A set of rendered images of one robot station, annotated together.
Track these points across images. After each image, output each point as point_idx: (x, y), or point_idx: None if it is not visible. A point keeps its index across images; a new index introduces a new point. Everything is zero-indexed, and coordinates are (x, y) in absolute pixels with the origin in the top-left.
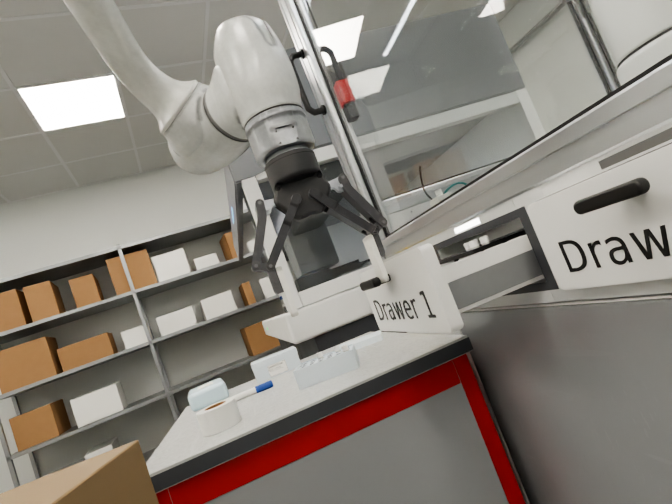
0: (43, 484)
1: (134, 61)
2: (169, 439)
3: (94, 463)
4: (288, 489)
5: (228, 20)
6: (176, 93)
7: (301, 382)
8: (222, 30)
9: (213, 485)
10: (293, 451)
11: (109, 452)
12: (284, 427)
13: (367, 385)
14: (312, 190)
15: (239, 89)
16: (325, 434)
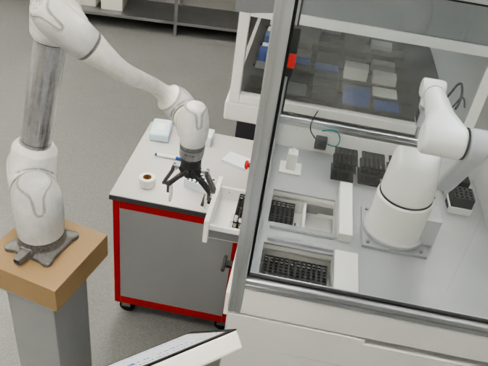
0: (88, 235)
1: (152, 91)
2: (129, 165)
3: (98, 238)
4: (156, 221)
5: (187, 111)
6: (166, 102)
7: (184, 184)
8: (184, 112)
9: (133, 207)
10: (163, 213)
11: (101, 234)
12: (162, 207)
13: (197, 213)
14: (192, 173)
15: (180, 136)
16: (176, 216)
